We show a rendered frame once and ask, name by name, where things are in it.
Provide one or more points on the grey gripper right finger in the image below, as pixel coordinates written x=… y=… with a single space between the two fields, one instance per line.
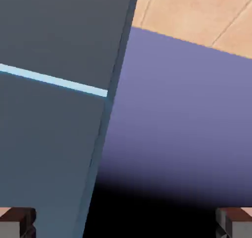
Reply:
x=234 y=224

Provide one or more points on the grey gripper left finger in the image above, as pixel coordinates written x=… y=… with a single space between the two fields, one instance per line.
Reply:
x=17 y=222

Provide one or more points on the grey-blue drawer front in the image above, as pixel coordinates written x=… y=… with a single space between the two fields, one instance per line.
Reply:
x=59 y=31
x=49 y=143

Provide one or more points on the grey-blue cabinet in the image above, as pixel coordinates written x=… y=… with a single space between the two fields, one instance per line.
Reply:
x=116 y=86

